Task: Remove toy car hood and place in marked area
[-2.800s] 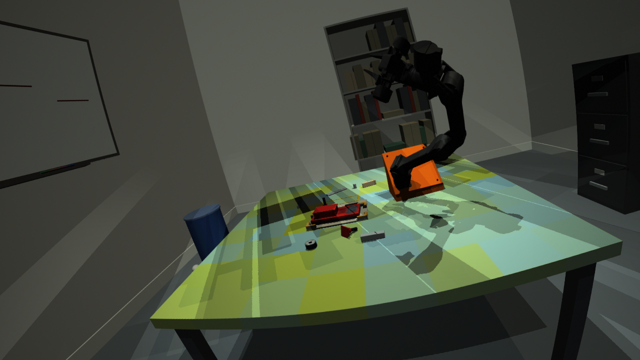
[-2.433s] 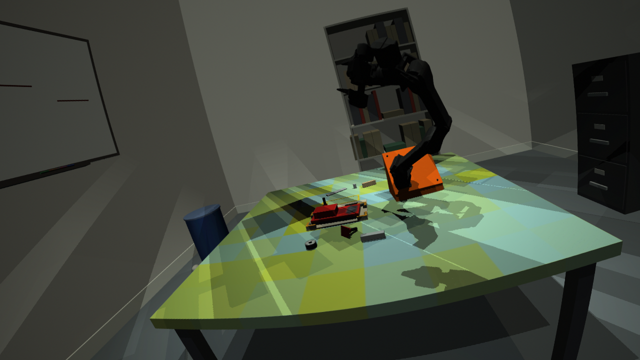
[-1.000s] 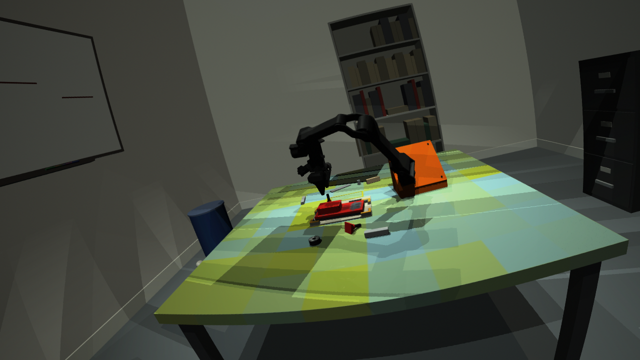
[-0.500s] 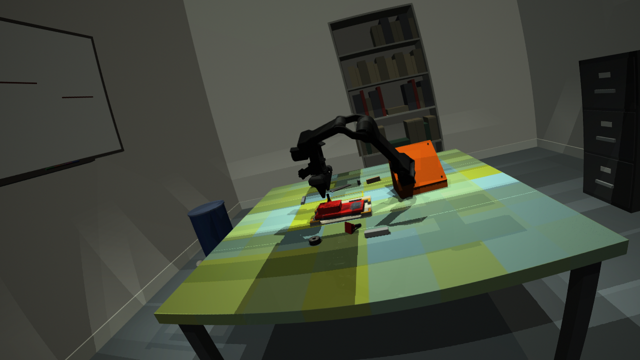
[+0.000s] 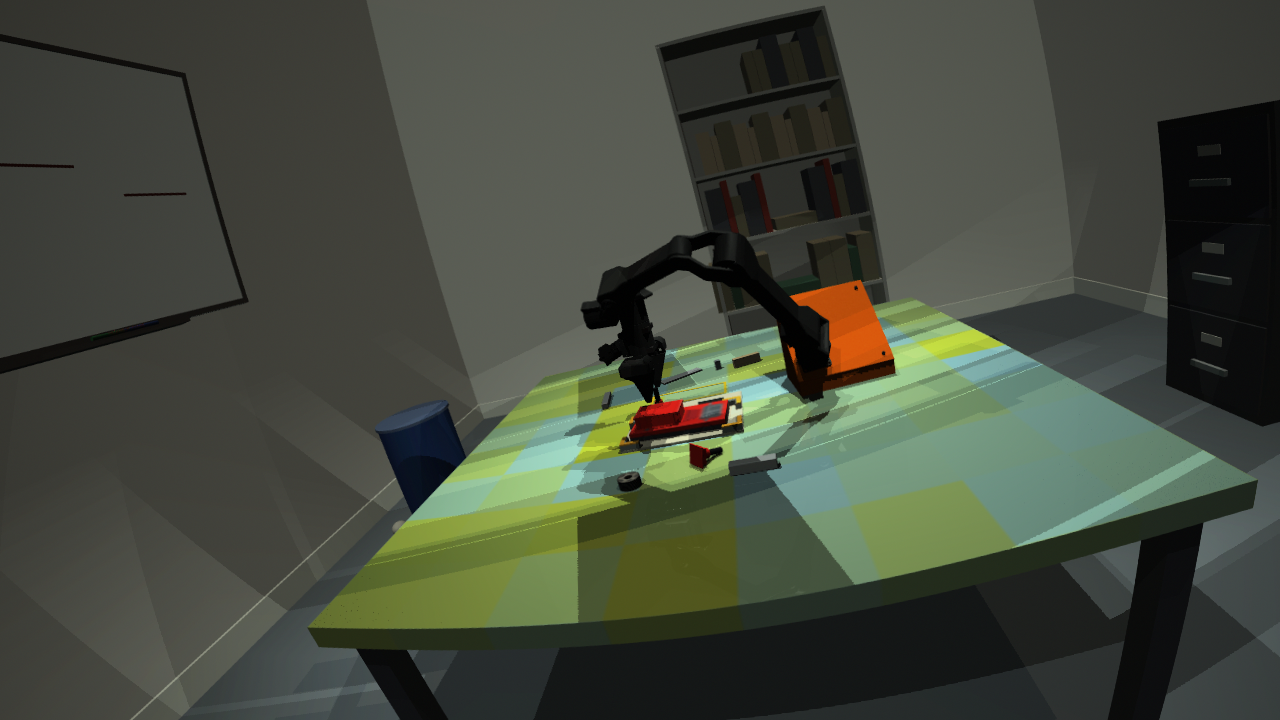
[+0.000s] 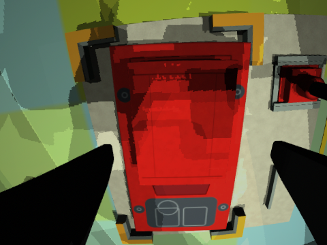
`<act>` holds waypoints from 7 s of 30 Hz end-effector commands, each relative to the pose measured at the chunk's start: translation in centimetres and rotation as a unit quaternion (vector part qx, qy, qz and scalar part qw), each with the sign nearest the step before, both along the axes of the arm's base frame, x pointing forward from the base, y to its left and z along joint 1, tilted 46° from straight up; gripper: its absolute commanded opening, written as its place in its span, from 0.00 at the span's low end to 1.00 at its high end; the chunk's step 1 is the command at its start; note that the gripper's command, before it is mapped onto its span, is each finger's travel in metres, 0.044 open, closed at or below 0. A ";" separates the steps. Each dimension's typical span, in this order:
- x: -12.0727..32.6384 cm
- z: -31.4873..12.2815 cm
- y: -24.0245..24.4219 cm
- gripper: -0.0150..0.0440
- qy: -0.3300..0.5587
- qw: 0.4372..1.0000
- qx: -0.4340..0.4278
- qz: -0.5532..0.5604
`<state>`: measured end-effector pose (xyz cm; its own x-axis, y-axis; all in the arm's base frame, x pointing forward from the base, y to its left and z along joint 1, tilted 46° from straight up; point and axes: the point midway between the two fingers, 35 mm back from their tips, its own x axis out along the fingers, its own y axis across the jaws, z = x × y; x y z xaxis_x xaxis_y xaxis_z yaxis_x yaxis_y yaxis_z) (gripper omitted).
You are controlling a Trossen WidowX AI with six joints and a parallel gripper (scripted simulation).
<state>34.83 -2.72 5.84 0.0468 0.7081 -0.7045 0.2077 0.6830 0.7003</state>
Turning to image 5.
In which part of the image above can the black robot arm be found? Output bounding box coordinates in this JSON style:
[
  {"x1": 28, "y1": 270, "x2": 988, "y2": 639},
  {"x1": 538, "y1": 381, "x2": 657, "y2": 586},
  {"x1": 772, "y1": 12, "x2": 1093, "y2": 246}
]
[{"x1": 580, "y1": 231, "x2": 832, "y2": 373}]

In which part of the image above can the black toy tyre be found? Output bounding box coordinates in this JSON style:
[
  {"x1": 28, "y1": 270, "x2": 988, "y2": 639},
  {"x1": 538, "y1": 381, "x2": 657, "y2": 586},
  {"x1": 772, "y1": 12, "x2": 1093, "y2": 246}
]
[{"x1": 617, "y1": 471, "x2": 643, "y2": 492}]

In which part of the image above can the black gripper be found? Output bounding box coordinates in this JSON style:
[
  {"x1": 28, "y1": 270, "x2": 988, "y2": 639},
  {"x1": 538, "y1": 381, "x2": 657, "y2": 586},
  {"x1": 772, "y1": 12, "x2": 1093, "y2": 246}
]
[{"x1": 618, "y1": 319, "x2": 667, "y2": 404}]

